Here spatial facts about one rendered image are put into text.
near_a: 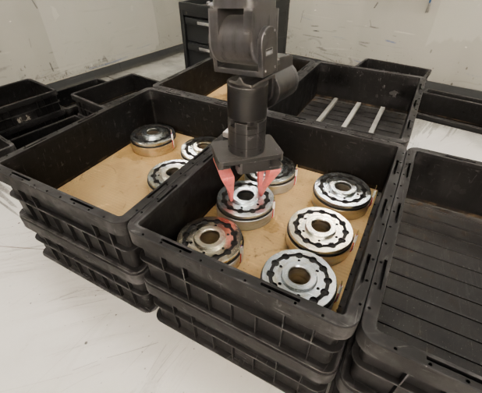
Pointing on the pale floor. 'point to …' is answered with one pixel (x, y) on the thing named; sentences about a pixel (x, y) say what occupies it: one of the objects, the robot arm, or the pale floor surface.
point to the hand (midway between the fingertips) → (246, 192)
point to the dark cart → (197, 30)
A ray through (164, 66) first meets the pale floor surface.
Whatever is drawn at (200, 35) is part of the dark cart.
